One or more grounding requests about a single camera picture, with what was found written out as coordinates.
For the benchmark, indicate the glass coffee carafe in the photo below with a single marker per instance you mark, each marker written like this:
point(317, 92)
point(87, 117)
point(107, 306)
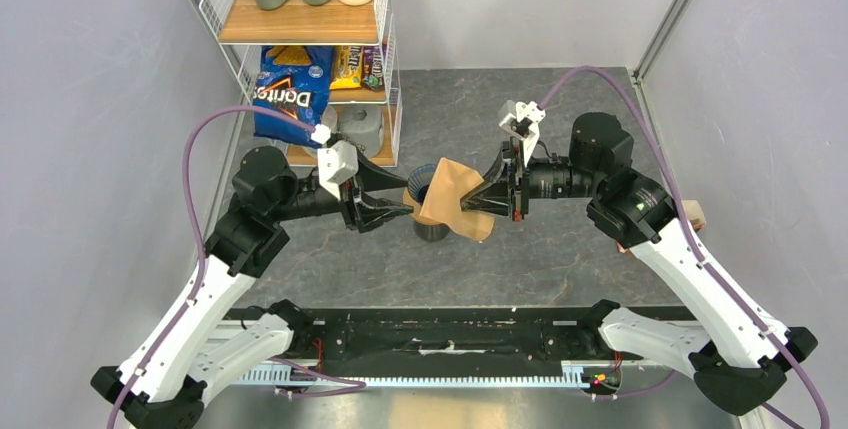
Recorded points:
point(430, 232)

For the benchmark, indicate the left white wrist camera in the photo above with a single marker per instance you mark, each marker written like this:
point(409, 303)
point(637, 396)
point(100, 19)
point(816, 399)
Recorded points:
point(337, 159)

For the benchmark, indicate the dark brown candy bag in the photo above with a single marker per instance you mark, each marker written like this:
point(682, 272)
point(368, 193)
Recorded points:
point(372, 68)

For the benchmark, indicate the brown paper coffee filter pack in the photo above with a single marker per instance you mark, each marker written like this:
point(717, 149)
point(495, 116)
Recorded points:
point(692, 214)

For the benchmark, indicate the brown paper coffee filter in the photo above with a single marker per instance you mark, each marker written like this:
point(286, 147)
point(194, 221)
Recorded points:
point(450, 183)

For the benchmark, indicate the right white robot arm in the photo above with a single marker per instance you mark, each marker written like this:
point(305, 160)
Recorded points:
point(736, 354)

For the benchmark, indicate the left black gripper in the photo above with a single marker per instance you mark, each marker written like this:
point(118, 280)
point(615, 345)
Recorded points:
point(363, 212)

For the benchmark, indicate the grey toilet paper roll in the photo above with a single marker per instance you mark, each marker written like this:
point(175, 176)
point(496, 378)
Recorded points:
point(363, 126)

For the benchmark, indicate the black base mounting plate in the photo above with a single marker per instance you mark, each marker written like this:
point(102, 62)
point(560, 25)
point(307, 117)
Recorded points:
point(459, 342)

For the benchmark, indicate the yellow M&M candy bag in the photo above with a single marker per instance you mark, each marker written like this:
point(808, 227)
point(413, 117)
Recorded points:
point(347, 67)

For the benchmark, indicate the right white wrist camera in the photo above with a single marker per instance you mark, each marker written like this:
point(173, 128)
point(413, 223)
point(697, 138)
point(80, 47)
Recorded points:
point(522, 121)

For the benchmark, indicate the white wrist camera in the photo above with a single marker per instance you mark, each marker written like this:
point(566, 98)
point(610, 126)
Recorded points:
point(522, 121)
point(337, 159)

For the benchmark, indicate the white toilet paper roll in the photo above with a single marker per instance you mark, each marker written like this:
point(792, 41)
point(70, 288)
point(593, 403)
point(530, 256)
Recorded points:
point(330, 119)

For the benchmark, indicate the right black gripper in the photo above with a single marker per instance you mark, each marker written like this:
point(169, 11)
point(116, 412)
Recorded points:
point(493, 196)

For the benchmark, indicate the white slotted cable duct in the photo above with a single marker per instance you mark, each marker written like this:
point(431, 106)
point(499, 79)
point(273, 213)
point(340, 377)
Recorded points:
point(569, 376)

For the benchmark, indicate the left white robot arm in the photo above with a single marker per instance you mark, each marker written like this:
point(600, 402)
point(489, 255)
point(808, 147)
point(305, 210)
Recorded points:
point(174, 375)

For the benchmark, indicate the blue Doritos chip bag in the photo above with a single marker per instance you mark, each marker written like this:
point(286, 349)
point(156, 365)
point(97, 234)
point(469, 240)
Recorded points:
point(295, 81)

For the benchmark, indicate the white wire shelf rack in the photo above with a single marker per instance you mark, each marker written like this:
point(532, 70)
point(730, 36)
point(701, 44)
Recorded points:
point(242, 26)

